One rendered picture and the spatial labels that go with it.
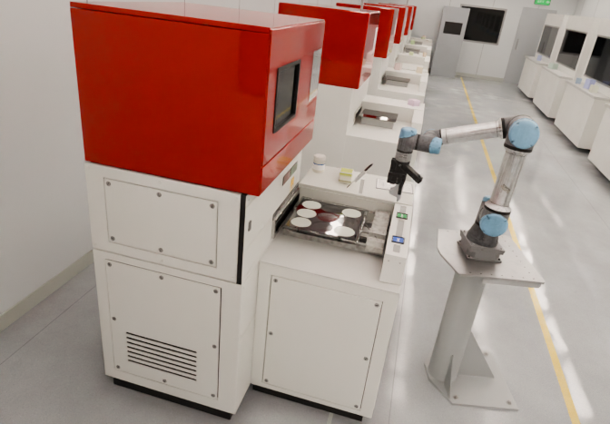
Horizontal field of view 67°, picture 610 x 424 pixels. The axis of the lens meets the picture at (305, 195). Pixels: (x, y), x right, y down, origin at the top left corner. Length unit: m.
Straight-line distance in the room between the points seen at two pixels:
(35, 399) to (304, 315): 1.38
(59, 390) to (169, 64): 1.76
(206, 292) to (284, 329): 0.45
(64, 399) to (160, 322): 0.70
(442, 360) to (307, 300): 0.99
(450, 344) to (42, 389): 2.10
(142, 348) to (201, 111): 1.21
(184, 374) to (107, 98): 1.29
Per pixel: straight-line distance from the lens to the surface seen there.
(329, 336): 2.20
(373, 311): 2.08
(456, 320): 2.63
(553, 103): 10.60
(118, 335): 2.44
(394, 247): 2.06
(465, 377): 2.98
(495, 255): 2.44
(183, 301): 2.10
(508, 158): 2.16
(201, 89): 1.68
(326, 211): 2.40
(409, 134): 2.15
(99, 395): 2.70
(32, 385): 2.84
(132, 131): 1.87
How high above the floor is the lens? 1.94
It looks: 24 degrees down
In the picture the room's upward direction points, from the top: 6 degrees clockwise
